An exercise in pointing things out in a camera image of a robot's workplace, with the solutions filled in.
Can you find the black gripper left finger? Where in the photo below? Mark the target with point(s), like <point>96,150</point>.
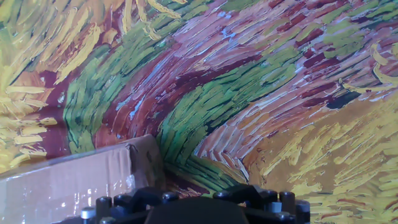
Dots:
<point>124,205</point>

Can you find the Van Gogh print tablecloth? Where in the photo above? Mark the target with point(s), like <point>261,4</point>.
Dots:
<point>248,93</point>

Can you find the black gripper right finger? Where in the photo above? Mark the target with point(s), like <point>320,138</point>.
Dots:
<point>273,205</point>

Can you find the brown cardboard box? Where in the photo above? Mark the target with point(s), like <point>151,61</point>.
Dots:
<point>68,183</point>

